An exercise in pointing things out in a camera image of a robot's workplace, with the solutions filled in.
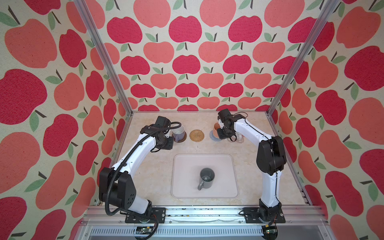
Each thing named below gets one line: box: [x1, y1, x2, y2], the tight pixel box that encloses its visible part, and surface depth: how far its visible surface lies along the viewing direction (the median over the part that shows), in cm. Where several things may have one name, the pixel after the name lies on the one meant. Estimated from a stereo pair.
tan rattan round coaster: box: [189, 129, 205, 142], surface depth 109 cm
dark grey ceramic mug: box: [197, 167, 215, 191], surface depth 80 cm
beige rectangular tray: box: [171, 153, 239, 199], surface depth 86 cm
